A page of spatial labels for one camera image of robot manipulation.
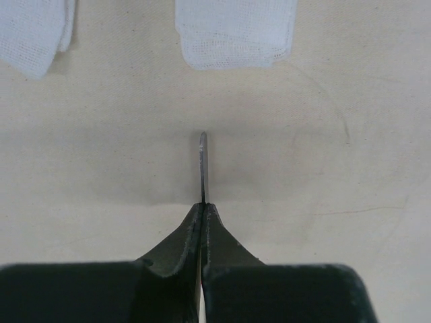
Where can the white gauze pad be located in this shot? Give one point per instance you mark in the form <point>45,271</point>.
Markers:
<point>234,34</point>
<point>33,32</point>

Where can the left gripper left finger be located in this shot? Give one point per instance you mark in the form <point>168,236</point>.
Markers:
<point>160,286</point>

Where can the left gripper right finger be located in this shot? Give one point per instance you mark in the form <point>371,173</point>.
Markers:
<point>238,287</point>

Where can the beige cloth mat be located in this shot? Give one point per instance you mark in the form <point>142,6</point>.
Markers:
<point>323,157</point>

